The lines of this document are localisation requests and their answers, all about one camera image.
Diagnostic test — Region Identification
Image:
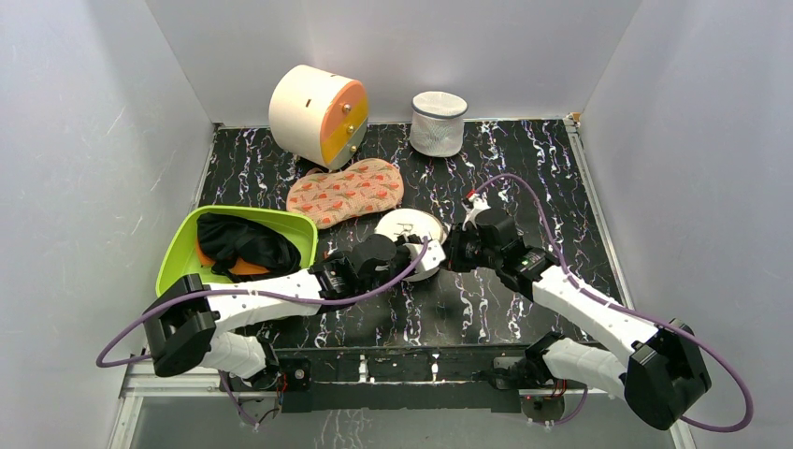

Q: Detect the white mesh cylinder basket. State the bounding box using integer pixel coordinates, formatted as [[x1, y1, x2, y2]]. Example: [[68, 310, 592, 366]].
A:
[[409, 91, 469, 157]]

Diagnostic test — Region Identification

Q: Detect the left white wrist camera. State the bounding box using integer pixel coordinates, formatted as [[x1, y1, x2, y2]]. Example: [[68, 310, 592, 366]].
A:
[[406, 239, 446, 281]]

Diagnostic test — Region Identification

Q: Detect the round white mesh laundry bag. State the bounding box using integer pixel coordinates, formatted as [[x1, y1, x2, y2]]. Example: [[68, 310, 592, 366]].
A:
[[374, 209, 447, 282]]

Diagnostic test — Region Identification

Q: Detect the round cream drawer box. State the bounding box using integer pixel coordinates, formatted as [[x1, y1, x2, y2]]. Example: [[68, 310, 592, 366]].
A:
[[268, 65, 369, 170]]

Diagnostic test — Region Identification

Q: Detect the black clothing in basin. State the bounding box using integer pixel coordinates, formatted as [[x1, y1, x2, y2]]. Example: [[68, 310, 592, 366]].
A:
[[197, 213, 301, 282]]

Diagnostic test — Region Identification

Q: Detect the floral pink mesh pouch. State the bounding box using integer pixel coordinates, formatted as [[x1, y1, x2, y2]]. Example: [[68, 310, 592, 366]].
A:
[[286, 158, 405, 230]]

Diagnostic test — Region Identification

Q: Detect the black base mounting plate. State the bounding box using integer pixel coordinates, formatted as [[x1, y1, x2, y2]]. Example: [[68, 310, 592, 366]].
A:
[[220, 343, 590, 415]]

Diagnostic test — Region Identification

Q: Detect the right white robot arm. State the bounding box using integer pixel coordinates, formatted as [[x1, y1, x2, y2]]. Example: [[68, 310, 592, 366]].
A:
[[443, 209, 712, 430]]

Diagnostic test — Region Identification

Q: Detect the orange cloth in basin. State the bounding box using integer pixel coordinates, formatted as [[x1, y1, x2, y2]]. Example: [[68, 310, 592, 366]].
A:
[[195, 240, 269, 276]]

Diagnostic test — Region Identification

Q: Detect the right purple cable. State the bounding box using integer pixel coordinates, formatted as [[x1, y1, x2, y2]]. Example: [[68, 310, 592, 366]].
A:
[[468, 173, 756, 434]]

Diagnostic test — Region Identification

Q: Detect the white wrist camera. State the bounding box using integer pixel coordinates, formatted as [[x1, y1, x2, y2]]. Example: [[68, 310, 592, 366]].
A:
[[462, 192, 490, 229], [406, 239, 446, 281]]

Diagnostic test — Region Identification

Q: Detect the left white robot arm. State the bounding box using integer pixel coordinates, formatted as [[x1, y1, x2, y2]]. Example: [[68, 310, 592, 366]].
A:
[[143, 234, 427, 389]]

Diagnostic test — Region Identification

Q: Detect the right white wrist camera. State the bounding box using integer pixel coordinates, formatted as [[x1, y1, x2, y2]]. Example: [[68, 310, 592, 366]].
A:
[[462, 192, 490, 229]]

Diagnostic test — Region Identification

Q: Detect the green plastic basin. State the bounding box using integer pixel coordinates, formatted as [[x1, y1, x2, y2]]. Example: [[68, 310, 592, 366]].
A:
[[155, 205, 318, 296]]

